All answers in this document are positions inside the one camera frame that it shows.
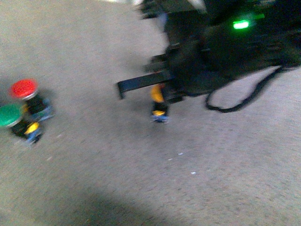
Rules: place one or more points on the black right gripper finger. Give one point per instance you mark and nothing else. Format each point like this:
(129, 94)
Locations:
(142, 81)

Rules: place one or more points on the red push button switch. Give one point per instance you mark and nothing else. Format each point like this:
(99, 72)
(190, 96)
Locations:
(37, 106)

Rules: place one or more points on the yellow push button switch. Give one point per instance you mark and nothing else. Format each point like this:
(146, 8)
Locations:
(160, 109)

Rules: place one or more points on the green push button switch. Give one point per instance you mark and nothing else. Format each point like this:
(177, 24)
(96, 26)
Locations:
(14, 119)

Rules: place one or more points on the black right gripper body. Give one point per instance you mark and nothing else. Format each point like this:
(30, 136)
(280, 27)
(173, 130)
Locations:
(223, 41)

